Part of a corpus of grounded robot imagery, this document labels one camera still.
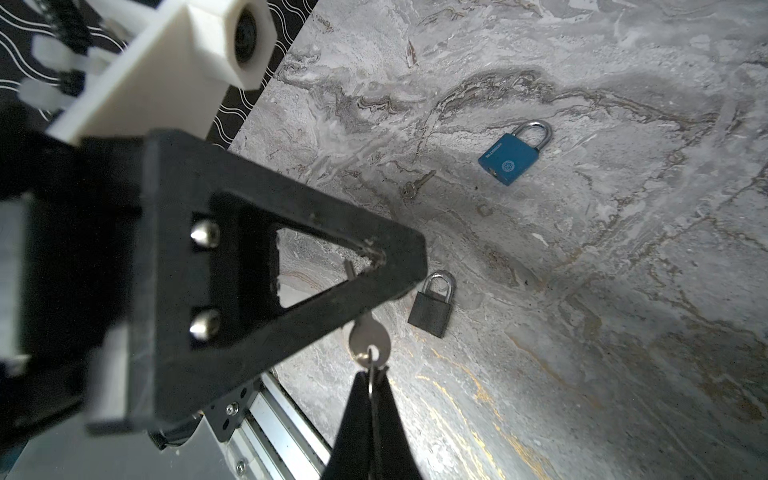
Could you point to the black padlock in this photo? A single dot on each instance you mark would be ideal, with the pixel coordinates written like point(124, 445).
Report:
point(431, 310)

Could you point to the loose silver key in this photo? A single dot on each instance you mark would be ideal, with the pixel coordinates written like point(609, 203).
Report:
point(411, 188)

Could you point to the silver key with ring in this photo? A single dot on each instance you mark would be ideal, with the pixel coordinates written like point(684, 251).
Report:
point(369, 344)

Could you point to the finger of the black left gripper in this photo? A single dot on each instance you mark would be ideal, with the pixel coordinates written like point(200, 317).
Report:
point(198, 228)

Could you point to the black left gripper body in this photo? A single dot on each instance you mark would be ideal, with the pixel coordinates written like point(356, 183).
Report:
point(67, 212)

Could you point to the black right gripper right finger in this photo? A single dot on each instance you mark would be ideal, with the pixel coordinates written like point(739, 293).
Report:
point(392, 456)

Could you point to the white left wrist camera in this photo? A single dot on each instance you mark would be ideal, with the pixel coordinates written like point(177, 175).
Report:
point(180, 60)

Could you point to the blue padlock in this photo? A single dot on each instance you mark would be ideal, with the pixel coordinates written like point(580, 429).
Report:
point(510, 156)

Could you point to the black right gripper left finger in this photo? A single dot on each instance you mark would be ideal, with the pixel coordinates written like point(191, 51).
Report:
point(352, 450)

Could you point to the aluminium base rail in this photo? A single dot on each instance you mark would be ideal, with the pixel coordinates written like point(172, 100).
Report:
point(256, 431)

